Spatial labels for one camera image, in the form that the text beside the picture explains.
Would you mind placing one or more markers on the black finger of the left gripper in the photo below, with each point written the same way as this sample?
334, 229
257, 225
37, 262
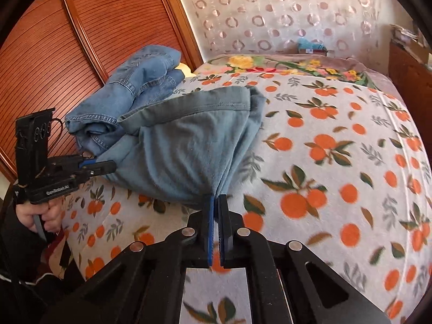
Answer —
92, 167

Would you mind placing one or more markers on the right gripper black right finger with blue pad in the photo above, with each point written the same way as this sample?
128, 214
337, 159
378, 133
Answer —
241, 247

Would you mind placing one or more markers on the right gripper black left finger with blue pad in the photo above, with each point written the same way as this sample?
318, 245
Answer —
191, 247

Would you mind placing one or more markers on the grey-blue denim shorts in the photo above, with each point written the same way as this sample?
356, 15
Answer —
184, 148

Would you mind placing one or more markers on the person's left hand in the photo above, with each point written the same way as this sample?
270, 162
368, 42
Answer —
50, 212

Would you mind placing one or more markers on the folded blue jeans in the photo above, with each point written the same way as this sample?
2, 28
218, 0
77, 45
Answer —
150, 75

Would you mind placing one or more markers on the orange print white blanket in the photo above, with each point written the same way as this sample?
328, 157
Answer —
339, 167

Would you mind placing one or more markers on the yellow plush toy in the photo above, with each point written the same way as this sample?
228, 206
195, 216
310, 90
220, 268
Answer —
186, 71

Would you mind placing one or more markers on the brown louvered wooden wardrobe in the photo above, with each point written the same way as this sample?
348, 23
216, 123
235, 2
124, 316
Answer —
60, 51

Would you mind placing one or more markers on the sheer circle pattern curtain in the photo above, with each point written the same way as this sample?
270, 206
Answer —
346, 28

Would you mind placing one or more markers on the pink floral bedspread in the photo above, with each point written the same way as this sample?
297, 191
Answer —
347, 70

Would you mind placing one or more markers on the blue item on box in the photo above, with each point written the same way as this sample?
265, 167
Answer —
305, 46

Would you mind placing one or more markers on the brown wooden side cabinet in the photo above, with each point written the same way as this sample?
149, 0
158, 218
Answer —
413, 82

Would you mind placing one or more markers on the stack of papers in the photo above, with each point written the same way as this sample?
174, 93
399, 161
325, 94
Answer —
406, 36

